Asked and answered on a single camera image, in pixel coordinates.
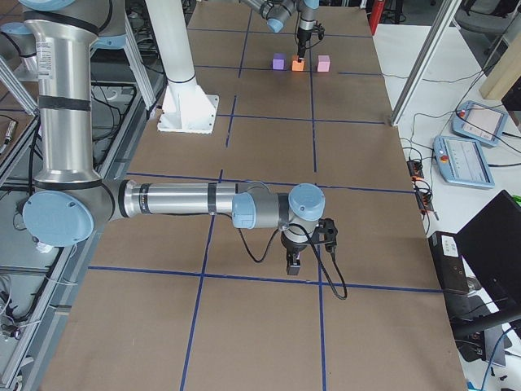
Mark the purple foam cube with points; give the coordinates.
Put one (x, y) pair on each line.
(278, 61)

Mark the orange foam cube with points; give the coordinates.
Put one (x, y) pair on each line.
(297, 64)

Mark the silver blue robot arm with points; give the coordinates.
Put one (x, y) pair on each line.
(277, 13)

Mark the aluminium frame rail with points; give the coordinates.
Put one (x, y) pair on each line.
(58, 185)

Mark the black monitor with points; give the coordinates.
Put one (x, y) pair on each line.
(490, 245)

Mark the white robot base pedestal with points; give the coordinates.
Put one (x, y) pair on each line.
(186, 108)

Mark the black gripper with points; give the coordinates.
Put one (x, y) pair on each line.
(303, 37)

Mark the blue teach pendant near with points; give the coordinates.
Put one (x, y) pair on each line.
(461, 162)

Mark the pink foam cube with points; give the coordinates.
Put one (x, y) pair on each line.
(323, 63)

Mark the grey aluminium frame post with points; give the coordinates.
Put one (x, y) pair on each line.
(442, 21)

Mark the blue teach pendant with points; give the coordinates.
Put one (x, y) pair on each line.
(479, 122)
(461, 162)

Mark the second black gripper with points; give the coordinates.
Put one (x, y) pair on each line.
(294, 248)

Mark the blue teach pendant far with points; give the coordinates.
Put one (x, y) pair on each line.
(479, 122)

